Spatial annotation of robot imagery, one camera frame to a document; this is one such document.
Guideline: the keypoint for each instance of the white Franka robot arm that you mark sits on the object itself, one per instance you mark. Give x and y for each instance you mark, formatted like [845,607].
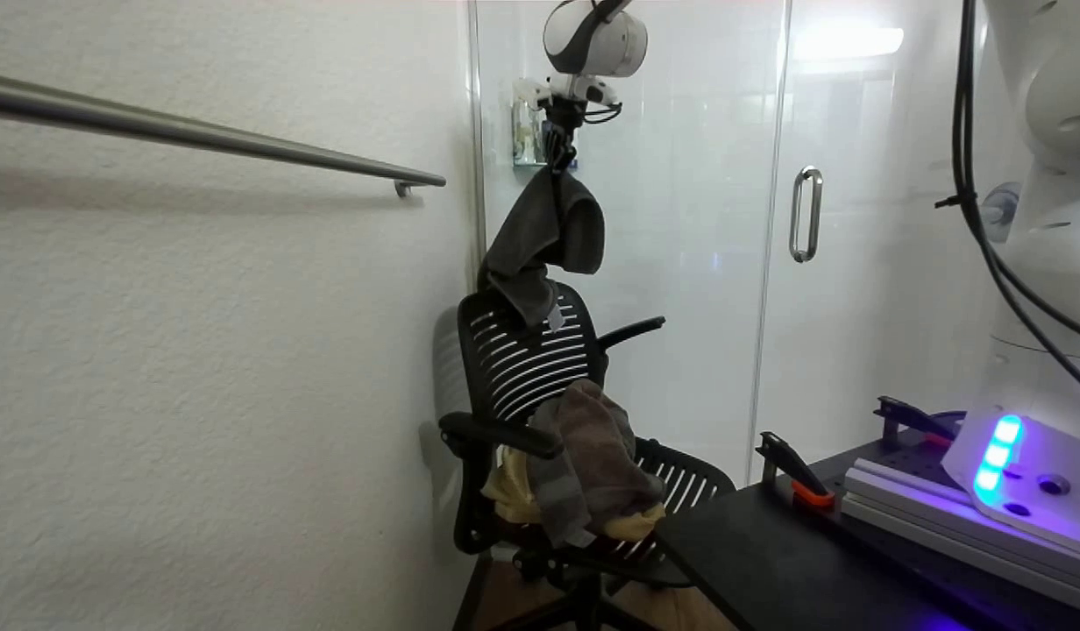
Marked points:
[1053,292]

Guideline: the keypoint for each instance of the glass shower door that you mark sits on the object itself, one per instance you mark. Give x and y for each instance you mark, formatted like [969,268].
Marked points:
[893,292]

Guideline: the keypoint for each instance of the metal towel bar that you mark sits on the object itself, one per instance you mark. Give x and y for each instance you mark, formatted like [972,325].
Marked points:
[210,139]

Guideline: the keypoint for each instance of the yellow towel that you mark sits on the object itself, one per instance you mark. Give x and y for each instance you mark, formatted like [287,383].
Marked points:
[506,491]

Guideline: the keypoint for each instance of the black mesh office chair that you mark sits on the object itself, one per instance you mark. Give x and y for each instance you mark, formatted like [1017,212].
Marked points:
[510,374]

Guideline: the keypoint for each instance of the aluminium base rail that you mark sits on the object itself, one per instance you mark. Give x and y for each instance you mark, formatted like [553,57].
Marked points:
[962,527]

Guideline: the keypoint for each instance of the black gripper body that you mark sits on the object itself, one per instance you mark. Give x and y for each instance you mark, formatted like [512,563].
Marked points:
[564,120]

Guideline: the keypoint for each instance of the grey towel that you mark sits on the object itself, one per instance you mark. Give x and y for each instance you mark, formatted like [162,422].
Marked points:
[543,229]

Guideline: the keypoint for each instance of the shower shelf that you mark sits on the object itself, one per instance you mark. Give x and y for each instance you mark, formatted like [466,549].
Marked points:
[525,166]

